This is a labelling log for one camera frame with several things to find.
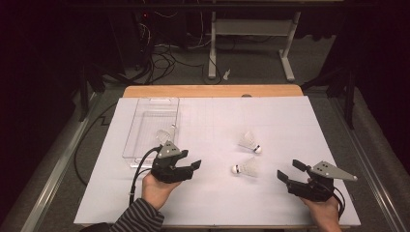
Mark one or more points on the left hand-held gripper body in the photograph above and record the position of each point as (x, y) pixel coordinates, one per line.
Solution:
(167, 170)

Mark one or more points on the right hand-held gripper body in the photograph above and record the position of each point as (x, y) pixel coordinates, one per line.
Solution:
(312, 191)

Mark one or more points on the white feather shuttlecock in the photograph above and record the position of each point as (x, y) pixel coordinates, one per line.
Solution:
(249, 141)
(248, 168)
(163, 136)

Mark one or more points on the clear plastic tray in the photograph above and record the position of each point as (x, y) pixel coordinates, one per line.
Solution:
(148, 119)

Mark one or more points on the person's left hand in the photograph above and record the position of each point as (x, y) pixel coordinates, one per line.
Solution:
(156, 191)

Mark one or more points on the person's right hand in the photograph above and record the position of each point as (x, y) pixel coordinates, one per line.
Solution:
(324, 214)

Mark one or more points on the white table cover sheet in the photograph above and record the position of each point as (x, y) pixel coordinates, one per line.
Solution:
(219, 199)

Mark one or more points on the wooden table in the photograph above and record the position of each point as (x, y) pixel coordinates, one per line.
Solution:
(209, 91)

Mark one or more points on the black stand leg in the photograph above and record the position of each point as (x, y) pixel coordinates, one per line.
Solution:
(84, 93)
(349, 96)

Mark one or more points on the dark round table grommet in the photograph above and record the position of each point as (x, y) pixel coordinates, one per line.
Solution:
(246, 95)

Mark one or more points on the small white floor object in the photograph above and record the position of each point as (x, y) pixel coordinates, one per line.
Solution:
(226, 74)

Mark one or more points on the black computer tower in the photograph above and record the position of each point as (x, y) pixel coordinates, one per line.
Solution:
(132, 35)

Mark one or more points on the aluminium floor rail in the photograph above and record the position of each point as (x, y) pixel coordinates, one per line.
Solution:
(54, 169)
(370, 167)

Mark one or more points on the white metal stand frame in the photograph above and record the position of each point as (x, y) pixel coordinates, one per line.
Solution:
(254, 27)

